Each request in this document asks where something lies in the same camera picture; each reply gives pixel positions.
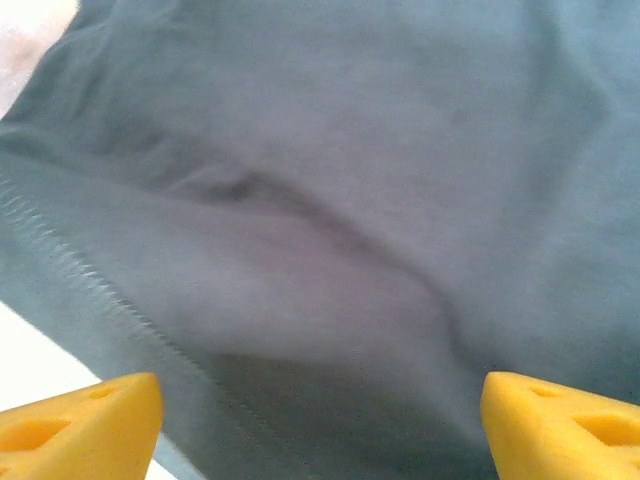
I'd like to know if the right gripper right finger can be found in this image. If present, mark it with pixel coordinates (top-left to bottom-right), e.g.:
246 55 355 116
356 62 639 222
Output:
480 370 640 480

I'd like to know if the grey-blue t-shirt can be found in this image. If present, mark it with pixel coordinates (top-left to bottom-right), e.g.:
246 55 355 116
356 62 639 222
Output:
0 0 640 480

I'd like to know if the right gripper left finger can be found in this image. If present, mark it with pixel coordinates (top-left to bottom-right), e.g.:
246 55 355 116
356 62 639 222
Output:
0 372 165 480

